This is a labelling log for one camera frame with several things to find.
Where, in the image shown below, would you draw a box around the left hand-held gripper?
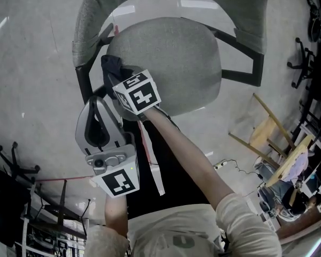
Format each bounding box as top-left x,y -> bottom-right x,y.
74,95 -> 140,199

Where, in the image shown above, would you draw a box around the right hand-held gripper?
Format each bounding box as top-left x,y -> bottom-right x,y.
107,65 -> 162,116

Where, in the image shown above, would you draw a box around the dark blue cleaning cloth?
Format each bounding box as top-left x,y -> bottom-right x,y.
100,54 -> 124,91

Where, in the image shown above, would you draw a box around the grey fabric chair seat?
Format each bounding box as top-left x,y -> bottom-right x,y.
106,17 -> 221,122

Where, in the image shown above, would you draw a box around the grey office chair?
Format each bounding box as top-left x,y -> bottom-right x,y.
71,0 -> 274,123

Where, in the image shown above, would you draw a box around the person's left forearm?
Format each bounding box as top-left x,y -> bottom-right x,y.
104,193 -> 129,237

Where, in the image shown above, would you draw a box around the person's right forearm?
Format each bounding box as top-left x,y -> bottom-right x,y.
143,106 -> 238,207

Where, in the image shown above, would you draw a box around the black mesh office chair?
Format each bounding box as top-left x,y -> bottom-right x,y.
0,141 -> 41,248

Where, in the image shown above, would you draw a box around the person's black trousers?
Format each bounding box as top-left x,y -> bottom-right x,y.
92,86 -> 213,221

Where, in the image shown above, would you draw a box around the person's white printed shirt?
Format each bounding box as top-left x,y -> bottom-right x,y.
84,192 -> 284,257

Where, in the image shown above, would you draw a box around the round wooden side table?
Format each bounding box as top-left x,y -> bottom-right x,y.
228,92 -> 316,206

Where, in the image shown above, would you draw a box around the pale purple folded cloth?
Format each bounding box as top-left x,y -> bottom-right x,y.
282,148 -> 310,182

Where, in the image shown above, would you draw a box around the black metal desk frame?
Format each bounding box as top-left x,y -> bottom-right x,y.
14,179 -> 91,257

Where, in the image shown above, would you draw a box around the black power cable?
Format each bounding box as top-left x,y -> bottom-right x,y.
226,159 -> 263,177

